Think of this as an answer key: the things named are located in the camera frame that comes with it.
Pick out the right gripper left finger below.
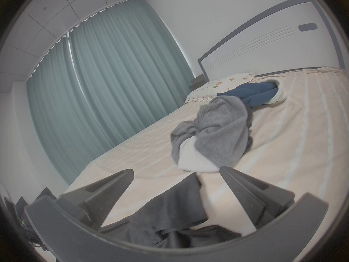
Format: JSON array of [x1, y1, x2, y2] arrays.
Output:
[[59, 169, 135, 230]]

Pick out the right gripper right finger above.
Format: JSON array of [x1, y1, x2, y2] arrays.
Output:
[[219, 166, 296, 229]]

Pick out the black T-shirt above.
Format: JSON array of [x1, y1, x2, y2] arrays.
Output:
[[99, 172, 243, 249]]

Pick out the bed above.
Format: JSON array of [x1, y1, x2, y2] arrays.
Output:
[[65, 0, 349, 245]]

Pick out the pile of clothes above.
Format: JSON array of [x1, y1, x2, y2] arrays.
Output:
[[170, 82, 288, 172]]

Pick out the blue-green curtain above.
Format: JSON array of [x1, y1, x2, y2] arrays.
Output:
[[67, 0, 195, 149], [26, 36, 115, 186]]

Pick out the white printed pillow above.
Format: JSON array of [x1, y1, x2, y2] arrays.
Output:
[[185, 71, 255, 103]]

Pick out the grey bedside table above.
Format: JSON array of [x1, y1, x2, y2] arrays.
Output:
[[189, 75, 209, 89]]

